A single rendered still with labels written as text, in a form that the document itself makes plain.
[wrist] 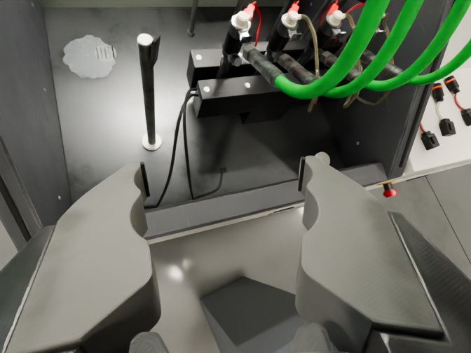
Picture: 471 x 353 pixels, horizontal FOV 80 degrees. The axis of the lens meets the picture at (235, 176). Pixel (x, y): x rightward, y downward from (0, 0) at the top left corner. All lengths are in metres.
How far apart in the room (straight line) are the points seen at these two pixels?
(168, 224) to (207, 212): 0.07
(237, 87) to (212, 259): 1.05
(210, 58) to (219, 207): 0.27
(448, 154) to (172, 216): 0.60
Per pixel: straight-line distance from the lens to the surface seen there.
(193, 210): 0.49
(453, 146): 0.79
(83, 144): 0.65
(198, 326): 1.49
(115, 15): 0.80
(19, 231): 0.47
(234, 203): 0.50
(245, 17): 0.45
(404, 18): 0.33
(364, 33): 0.24
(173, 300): 1.45
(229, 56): 0.49
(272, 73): 0.35
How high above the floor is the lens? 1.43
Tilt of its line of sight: 70 degrees down
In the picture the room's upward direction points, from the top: 48 degrees clockwise
